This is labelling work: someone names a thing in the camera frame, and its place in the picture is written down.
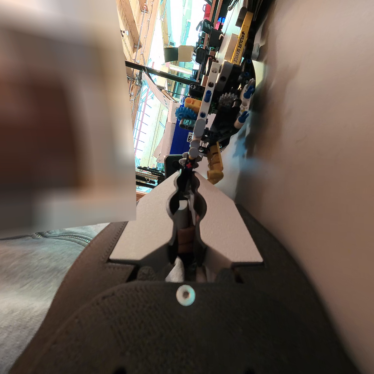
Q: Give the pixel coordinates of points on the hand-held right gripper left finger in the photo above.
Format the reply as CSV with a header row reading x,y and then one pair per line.
x,y
146,230

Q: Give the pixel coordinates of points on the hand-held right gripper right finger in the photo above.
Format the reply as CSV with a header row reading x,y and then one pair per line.
x,y
228,230

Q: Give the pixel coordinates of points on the multicoloured lego technic model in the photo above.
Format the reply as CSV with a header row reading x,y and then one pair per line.
x,y
228,76

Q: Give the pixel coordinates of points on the black smartphone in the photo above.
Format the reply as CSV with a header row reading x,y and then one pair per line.
x,y
171,165

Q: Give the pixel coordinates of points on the blue box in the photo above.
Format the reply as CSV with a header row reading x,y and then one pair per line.
x,y
178,137

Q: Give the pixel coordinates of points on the grey hooded sweatshirt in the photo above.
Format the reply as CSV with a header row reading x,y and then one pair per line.
x,y
26,292

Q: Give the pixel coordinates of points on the white cardboard sheet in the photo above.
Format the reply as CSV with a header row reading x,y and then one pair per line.
x,y
156,89

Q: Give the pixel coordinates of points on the black metal beam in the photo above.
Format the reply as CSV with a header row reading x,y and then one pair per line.
x,y
157,70

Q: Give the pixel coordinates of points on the cream square panel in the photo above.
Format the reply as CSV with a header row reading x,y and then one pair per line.
x,y
185,53

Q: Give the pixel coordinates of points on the pale wooden block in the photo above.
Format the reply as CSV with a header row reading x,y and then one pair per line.
x,y
231,48

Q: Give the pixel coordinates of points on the yellow printed strip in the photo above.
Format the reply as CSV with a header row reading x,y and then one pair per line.
x,y
242,38

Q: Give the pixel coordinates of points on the red box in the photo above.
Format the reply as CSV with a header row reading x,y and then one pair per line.
x,y
208,10

